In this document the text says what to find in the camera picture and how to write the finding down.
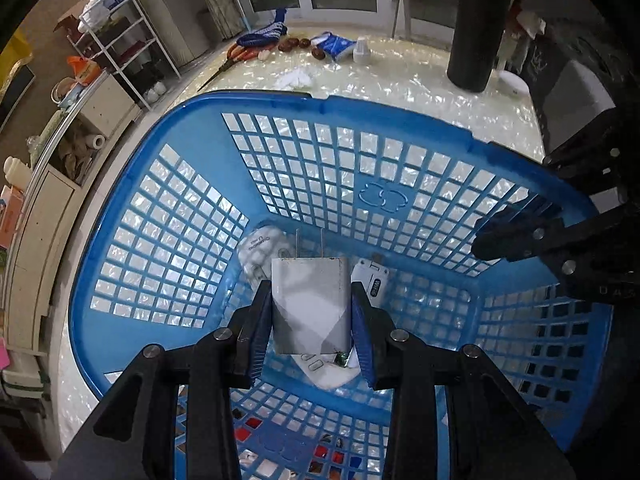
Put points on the cream lidded jar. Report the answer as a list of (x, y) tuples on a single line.
[(17, 172)]

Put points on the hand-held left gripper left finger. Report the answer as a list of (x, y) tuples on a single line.
[(255, 330)]

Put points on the blue tissue pack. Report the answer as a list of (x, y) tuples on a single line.
[(335, 45)]

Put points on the cream TV cabinet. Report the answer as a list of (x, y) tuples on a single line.
[(30, 240)]

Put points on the yellow cloth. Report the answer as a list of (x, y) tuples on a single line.
[(12, 60)]

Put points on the white power adapter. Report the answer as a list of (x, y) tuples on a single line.
[(260, 252)]

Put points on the white remote control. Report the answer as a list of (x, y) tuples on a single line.
[(372, 280)]

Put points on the white metal rack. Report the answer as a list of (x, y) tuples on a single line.
[(125, 45)]

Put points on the white round device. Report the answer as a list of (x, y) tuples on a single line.
[(512, 82)]

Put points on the blue knitted cloth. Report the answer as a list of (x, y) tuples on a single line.
[(262, 32)]

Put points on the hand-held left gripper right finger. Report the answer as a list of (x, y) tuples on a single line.
[(364, 335)]

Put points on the cardboard box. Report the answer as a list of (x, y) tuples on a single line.
[(70, 15)]

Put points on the beige suitcase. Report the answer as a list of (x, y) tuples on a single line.
[(20, 382)]

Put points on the crumpled white tissue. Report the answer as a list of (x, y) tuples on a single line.
[(295, 78)]

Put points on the orange tissue box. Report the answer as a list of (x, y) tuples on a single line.
[(10, 215)]

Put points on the small white scrap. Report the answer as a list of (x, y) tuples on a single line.
[(263, 54)]

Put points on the paper towel roll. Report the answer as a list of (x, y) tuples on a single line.
[(95, 142)]

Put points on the black cylindrical bottle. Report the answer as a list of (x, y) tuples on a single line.
[(480, 25)]

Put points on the white standing air conditioner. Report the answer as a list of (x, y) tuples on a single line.
[(165, 10)]

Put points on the blue plastic basket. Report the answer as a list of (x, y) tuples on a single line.
[(320, 105)]

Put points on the pair of white shoes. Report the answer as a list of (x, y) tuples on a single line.
[(154, 91)]

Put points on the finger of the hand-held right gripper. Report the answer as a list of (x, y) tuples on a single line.
[(595, 160), (520, 242)]

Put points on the brown paper bags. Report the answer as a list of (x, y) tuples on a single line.
[(72, 152)]

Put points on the orange bag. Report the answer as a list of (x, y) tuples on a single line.
[(82, 70)]

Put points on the wooden frame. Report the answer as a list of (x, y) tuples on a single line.
[(400, 7)]

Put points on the black television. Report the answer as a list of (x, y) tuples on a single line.
[(15, 95)]

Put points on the white plug charger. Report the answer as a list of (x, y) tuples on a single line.
[(307, 300)]

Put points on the round bowl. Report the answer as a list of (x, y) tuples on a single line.
[(67, 92)]

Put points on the small white cup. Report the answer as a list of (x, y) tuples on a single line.
[(361, 51)]

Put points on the white plastic bag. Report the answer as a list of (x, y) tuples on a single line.
[(100, 7)]

